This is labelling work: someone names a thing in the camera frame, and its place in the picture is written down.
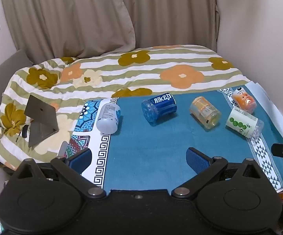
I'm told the orange printed cup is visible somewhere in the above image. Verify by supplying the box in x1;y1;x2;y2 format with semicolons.
231;87;258;114

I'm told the clear cup with yellow label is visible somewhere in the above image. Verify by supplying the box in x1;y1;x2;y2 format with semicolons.
189;96;221;130

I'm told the grey laptop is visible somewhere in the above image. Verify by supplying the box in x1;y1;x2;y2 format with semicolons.
24;95;60;148

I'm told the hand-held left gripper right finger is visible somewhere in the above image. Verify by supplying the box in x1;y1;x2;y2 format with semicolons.
171;147;267;199

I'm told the blue patterned table mat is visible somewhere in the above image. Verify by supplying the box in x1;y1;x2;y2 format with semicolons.
63;84;283;193

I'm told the silver metal piece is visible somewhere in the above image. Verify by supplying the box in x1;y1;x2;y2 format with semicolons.
57;141;69;158

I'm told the clear cup with green label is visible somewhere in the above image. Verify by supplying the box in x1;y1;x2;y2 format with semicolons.
225;106;265;143

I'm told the beige curtain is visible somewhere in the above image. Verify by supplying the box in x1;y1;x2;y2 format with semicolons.
0;0;221;60

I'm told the white cup with blue label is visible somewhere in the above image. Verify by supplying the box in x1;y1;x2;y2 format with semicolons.
96;103;121;134

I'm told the white sheet under mat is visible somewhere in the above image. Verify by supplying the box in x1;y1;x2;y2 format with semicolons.
250;81;283;148

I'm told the floral striped blanket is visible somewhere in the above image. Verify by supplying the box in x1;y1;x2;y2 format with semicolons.
0;44;252;172

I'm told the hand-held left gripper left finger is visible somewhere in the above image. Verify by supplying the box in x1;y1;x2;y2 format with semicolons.
16;148;107;199

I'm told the blue plastic cup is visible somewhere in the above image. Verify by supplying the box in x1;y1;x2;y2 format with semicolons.
141;92;177;123

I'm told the small black object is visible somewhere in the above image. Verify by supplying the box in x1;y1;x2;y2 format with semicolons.
21;125;31;139

